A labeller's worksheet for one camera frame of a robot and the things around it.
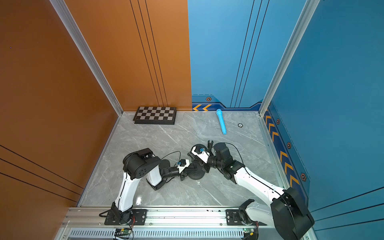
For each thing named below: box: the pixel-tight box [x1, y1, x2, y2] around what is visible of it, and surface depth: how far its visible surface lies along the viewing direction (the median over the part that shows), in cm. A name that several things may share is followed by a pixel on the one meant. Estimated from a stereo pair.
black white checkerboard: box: [133, 106, 177, 125], surface depth 115 cm
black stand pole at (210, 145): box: [207, 140, 214, 151], surface depth 99 cm
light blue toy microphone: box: [216, 108, 227, 135], surface depth 114 cm
